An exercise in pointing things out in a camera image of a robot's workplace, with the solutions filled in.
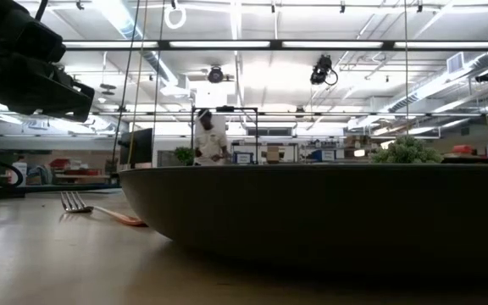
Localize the fork with orange handle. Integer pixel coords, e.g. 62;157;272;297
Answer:
59;191;147;227

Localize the black round plate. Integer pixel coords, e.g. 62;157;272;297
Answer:
119;163;488;272

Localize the black computer monitor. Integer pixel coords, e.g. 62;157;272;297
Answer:
118;127;154;169

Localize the small green background plant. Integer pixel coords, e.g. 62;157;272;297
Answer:
173;146;196;167

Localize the round black ceiling fixture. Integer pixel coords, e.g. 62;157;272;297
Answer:
207;65;225;85

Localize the person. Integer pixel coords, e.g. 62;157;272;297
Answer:
193;108;230;167

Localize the black overhead light bar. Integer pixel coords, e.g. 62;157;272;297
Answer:
63;39;488;53

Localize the green artificial succulent plant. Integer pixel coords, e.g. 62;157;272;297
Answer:
370;134;444;165

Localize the white hanging ring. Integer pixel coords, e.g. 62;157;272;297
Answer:
164;3;187;31

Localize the black overhead camera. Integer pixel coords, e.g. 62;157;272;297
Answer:
309;54;340;86

